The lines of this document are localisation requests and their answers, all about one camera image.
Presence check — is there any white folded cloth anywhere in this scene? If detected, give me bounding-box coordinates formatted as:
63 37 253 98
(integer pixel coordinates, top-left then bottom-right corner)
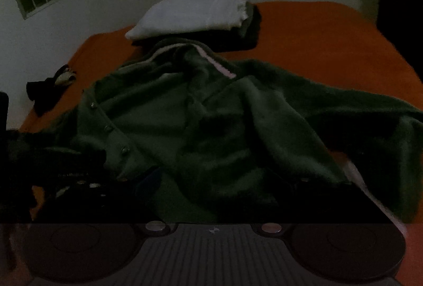
125 0 248 41

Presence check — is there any orange bed blanket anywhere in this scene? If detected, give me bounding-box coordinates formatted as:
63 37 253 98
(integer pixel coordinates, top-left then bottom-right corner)
18 1 423 286

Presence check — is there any black folded cloth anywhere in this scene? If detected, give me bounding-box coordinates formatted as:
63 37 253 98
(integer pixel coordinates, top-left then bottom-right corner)
132 3 262 53

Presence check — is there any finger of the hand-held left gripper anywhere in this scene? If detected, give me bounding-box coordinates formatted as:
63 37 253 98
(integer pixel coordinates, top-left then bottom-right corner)
31 146 108 176

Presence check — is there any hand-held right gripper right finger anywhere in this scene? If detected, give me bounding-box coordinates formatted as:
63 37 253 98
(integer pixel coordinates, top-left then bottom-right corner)
251 175 399 235

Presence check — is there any green knit cardigan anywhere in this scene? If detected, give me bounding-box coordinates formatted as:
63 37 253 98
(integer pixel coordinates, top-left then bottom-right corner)
11 38 423 227

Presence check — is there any black garment with white print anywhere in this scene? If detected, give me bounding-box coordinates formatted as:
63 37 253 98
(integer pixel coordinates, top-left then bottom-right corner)
26 64 79 117

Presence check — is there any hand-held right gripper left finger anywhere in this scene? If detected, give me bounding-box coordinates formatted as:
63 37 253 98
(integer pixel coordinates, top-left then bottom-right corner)
33 167 173 235

